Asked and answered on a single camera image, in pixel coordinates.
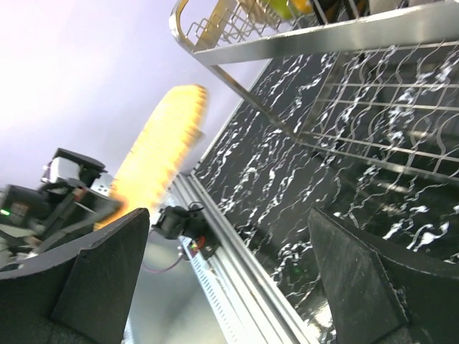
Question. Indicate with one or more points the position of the stainless steel dish rack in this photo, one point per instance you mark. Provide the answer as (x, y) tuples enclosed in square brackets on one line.
[(387, 94)]

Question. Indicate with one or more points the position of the slotted cable duct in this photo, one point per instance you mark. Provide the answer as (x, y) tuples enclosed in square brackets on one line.
[(226, 302)]

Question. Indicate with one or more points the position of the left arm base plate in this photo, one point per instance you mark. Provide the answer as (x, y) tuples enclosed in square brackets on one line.
[(203, 242)]

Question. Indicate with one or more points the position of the green ceramic plate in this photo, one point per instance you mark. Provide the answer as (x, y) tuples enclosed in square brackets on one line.
[(283, 8)]

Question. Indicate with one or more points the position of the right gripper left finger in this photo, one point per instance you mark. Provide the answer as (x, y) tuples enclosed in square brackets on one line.
[(98, 293)]

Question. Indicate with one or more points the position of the orange ceramic plate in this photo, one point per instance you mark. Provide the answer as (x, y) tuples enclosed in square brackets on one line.
[(302, 6)]

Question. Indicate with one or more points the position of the aluminium mounting rail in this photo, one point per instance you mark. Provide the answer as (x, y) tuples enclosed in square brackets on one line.
[(278, 321)]

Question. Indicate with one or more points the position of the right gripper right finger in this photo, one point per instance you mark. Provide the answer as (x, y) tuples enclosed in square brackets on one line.
[(357, 288)]

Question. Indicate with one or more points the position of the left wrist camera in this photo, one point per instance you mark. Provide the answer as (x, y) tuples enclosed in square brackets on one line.
[(67, 164)]

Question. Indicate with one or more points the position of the orange rounded-square wicker plate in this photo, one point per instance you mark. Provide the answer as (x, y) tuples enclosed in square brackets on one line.
[(159, 150)]

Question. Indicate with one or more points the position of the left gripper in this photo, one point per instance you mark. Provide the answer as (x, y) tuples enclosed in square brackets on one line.
[(53, 215)]

